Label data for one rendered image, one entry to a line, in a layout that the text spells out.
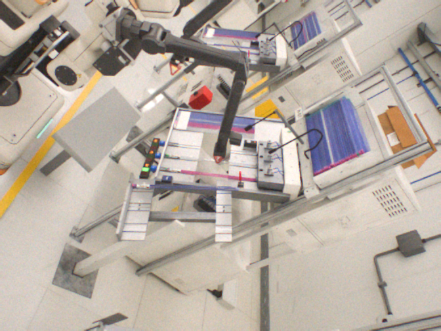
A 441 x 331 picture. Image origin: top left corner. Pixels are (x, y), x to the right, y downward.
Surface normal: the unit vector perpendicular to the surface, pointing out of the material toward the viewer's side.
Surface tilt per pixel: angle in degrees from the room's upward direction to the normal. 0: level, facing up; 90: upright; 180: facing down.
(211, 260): 90
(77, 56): 90
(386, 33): 90
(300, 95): 90
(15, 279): 0
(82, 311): 0
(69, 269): 0
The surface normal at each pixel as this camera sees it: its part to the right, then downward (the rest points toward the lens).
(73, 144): 0.77, -0.43
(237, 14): -0.09, 0.66
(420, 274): -0.63, -0.62
